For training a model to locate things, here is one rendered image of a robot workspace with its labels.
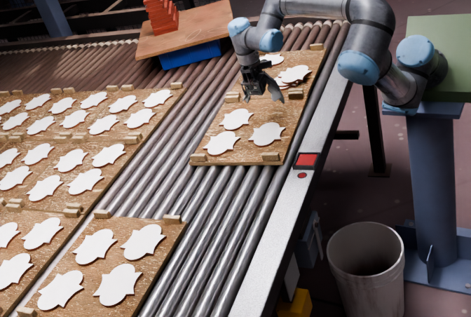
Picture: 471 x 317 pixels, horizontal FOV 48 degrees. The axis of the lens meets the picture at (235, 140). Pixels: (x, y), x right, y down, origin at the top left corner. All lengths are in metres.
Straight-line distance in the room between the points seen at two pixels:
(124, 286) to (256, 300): 0.37
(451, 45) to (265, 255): 1.06
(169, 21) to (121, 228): 1.35
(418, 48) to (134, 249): 1.10
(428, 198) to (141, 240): 1.22
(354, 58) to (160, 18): 1.52
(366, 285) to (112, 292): 1.02
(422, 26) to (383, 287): 1.00
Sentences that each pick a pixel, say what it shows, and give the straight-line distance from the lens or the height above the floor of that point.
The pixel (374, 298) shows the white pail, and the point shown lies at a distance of 2.23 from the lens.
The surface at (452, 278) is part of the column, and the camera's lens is 2.58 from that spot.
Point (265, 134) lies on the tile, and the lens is 1.90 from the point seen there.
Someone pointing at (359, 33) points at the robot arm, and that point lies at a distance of 1.47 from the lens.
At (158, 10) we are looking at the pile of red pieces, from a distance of 2.78.
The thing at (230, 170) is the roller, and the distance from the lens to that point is 1.84.
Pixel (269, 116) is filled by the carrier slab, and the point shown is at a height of 0.94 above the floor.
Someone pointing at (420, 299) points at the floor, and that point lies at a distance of 2.52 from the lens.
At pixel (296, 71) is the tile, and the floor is 0.97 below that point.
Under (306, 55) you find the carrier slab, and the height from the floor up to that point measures 0.94.
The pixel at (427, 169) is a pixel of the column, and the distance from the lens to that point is 2.23.
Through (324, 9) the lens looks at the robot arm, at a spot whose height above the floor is 1.39.
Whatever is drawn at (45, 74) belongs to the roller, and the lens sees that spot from 3.23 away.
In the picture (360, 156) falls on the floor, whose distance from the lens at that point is 3.30.
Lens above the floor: 1.96
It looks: 32 degrees down
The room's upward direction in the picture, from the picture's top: 17 degrees counter-clockwise
